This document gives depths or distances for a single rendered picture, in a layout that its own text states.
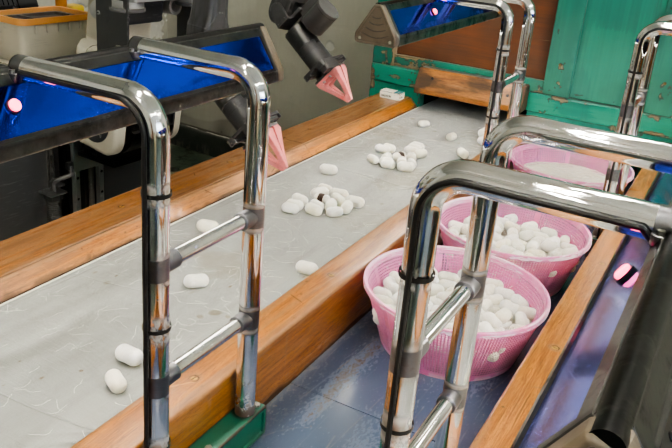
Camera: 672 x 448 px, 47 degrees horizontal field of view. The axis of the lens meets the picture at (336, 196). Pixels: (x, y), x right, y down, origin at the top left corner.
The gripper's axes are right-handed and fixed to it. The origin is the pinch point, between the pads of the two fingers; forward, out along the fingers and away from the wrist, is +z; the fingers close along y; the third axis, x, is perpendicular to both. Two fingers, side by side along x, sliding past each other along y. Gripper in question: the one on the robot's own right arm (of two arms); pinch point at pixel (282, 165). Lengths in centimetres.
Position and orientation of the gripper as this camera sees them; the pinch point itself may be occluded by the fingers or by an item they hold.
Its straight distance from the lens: 140.8
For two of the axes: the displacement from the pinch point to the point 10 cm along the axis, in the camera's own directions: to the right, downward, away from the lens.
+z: 6.1, 7.9, -0.8
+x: -6.4, 5.4, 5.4
